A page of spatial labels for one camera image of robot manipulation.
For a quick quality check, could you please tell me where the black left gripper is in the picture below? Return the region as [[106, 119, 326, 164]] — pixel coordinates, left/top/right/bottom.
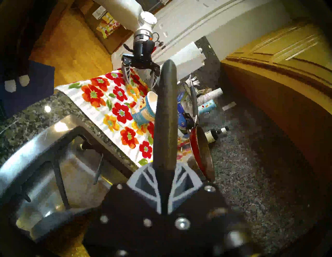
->
[[121, 39, 161, 91]]

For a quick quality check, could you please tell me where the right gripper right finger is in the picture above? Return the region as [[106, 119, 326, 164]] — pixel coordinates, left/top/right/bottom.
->
[[166, 163, 254, 257]]

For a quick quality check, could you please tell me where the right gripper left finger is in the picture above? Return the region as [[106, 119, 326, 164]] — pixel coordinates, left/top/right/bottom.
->
[[82, 163, 165, 257]]

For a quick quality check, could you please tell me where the white blue oatmeal paper cup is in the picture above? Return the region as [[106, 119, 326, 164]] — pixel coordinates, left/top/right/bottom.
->
[[130, 91, 158, 126]]

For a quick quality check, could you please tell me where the black handled metal spoon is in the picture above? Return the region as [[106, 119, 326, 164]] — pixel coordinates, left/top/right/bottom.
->
[[153, 60, 178, 216]]

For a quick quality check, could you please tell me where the steel pot with red inside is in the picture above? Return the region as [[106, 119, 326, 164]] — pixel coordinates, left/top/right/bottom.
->
[[187, 80, 216, 182]]

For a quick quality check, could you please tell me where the floral kitchen towel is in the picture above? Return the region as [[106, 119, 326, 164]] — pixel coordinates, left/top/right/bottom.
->
[[54, 69, 193, 166]]

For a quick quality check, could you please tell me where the white paper towel roll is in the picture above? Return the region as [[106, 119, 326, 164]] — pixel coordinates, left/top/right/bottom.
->
[[160, 41, 207, 81]]

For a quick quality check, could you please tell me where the white utensil holder cup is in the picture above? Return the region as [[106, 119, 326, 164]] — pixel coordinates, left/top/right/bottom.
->
[[185, 75, 200, 88]]

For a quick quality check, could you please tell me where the blue foil box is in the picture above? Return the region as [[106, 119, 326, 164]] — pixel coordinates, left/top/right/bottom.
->
[[177, 92, 195, 134]]

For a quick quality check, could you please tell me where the hanging floral dish towel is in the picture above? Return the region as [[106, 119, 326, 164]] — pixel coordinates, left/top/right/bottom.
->
[[95, 12, 121, 39]]

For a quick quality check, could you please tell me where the stack of white paper cups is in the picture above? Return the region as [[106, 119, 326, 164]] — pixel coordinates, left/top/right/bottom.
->
[[197, 88, 223, 106]]

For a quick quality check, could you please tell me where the light blue patterned cup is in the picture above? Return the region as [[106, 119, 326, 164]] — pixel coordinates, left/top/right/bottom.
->
[[198, 100, 217, 115]]

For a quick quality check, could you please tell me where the white panel door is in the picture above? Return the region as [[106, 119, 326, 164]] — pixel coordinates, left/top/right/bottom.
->
[[150, 0, 262, 64]]

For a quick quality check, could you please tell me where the black cast iron grate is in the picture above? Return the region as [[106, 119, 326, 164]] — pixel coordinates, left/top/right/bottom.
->
[[16, 133, 105, 210]]

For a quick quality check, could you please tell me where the dark bottle with white label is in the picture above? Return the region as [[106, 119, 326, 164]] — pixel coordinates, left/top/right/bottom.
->
[[204, 126, 229, 144]]

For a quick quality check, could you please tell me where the dark blue cloth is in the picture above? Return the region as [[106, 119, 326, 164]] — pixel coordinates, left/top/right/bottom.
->
[[0, 60, 56, 120]]

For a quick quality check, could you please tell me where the stainless steel gas cooktop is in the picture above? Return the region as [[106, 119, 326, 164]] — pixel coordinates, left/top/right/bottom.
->
[[0, 114, 142, 242]]

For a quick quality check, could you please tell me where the wooden upper cabinet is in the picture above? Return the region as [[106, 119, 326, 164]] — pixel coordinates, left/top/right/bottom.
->
[[220, 16, 332, 182]]

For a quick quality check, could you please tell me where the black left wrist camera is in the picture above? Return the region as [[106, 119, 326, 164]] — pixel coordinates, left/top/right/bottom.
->
[[140, 39, 155, 57]]

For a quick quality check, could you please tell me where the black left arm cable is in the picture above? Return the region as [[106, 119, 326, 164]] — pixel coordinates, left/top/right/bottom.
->
[[152, 32, 164, 47]]

